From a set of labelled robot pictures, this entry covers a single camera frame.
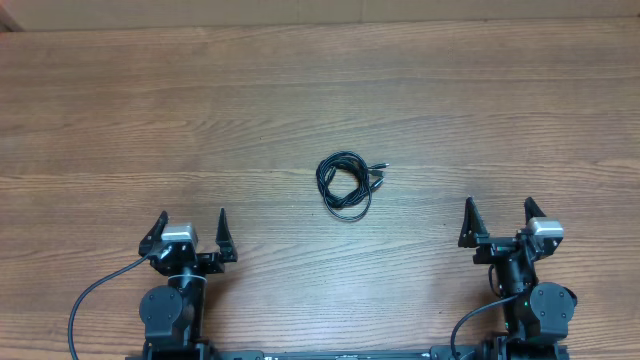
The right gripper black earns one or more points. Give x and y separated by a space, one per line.
473 235

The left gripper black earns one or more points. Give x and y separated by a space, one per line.
211 263

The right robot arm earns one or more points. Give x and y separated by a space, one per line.
536 314

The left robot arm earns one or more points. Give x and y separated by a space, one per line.
173 313

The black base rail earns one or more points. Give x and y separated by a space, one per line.
441 352

